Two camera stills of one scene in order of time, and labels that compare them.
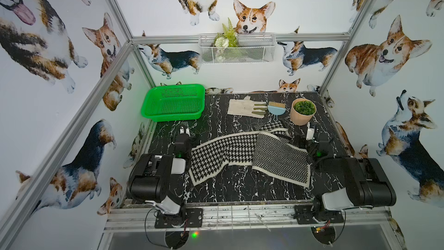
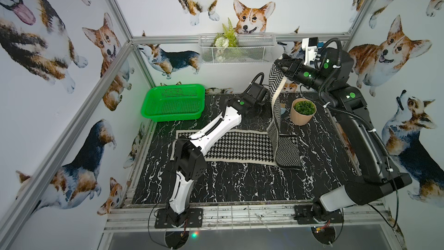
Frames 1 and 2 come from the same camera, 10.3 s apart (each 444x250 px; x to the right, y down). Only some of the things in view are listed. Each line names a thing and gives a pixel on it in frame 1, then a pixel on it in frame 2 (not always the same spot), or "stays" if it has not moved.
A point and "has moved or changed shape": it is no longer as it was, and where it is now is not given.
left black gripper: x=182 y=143 → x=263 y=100
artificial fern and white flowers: x=226 y=40 stays
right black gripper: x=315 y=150 → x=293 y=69
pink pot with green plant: x=302 y=110 stays
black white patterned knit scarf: x=270 y=150 has moved or changed shape
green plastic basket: x=170 y=102 stays
